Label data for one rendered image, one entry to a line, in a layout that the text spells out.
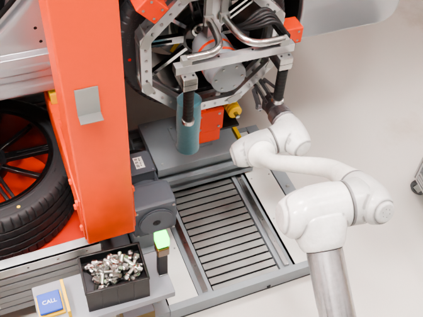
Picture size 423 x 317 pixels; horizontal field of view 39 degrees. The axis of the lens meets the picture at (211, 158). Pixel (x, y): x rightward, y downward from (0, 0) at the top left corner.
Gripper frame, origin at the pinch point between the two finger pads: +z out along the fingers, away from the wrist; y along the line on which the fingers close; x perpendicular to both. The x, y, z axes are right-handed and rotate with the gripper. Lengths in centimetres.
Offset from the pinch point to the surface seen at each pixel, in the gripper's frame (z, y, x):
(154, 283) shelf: -64, -58, 32
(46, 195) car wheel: -21, -72, 54
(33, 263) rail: -39, -88, 52
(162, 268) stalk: -62, -52, 32
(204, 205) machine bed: -12, -58, -24
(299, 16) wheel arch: 5.4, 28.7, 2.0
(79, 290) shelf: -58, -74, 48
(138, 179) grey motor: -16, -55, 21
